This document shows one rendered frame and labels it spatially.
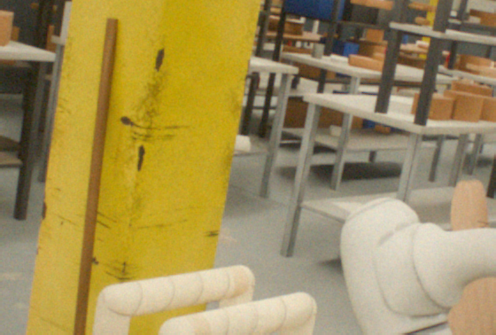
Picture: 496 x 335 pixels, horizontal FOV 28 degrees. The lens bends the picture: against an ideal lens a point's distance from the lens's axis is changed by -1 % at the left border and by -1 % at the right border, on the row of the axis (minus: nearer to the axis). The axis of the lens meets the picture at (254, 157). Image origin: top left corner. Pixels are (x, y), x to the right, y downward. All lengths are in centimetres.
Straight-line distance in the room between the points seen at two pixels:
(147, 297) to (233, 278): 12
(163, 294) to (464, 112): 459
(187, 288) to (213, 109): 108
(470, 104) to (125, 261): 373
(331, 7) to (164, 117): 682
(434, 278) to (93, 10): 107
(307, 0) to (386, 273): 754
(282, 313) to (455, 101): 452
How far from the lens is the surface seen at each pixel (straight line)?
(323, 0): 858
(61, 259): 208
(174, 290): 93
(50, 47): 706
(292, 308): 94
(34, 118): 521
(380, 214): 117
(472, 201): 151
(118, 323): 89
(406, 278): 114
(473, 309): 153
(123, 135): 191
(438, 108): 523
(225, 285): 98
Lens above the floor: 151
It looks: 11 degrees down
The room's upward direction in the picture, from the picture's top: 10 degrees clockwise
